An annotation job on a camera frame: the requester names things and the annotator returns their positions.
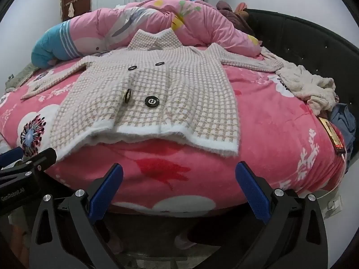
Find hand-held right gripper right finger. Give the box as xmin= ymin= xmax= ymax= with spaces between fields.
xmin=235 ymin=161 xmax=328 ymax=269

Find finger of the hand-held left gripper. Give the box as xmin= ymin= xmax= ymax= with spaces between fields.
xmin=0 ymin=146 xmax=24 ymax=169
xmin=17 ymin=148 xmax=58 ymax=174

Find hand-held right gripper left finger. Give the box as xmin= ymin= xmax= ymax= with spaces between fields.
xmin=29 ymin=163 xmax=124 ymax=269

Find beige checked knit coat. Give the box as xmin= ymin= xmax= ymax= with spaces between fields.
xmin=21 ymin=29 xmax=284 ymax=157

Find dark brown clothes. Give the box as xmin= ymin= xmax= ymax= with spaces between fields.
xmin=216 ymin=0 xmax=254 ymax=34

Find pink floral bed blanket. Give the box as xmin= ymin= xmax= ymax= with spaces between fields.
xmin=0 ymin=45 xmax=347 ymax=212

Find grey-green cloth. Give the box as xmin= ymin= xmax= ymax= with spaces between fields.
xmin=5 ymin=63 xmax=38 ymax=93

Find red and gold box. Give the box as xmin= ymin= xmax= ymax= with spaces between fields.
xmin=318 ymin=116 xmax=347 ymax=156

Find blue cloth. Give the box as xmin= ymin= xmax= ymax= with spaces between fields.
xmin=329 ymin=103 xmax=358 ymax=171

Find cream fluffy garment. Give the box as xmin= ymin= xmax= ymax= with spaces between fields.
xmin=261 ymin=48 xmax=340 ymax=117

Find pink printed quilt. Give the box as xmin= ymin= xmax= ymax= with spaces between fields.
xmin=31 ymin=0 xmax=263 ymax=69

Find black tufted headboard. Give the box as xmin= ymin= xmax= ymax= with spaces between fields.
xmin=244 ymin=8 xmax=359 ymax=110

